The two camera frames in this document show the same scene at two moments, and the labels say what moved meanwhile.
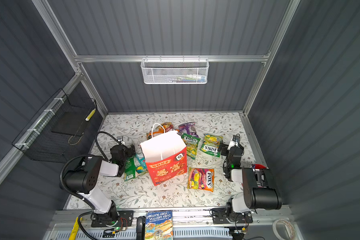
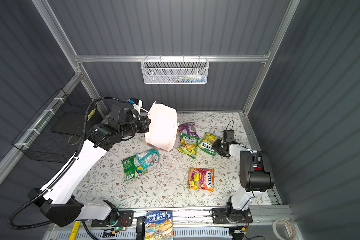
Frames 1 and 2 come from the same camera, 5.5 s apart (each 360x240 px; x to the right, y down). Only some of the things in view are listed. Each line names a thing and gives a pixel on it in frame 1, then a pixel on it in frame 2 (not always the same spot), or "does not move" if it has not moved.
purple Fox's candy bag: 188,128 does not move
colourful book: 159,225 does not move
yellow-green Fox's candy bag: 211,144 does not move
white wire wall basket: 175,71 does not move
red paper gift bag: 166,157 → 161,129
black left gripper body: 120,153 → 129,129
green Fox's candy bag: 191,142 does not move
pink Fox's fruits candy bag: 201,179 does not move
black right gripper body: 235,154 → 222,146
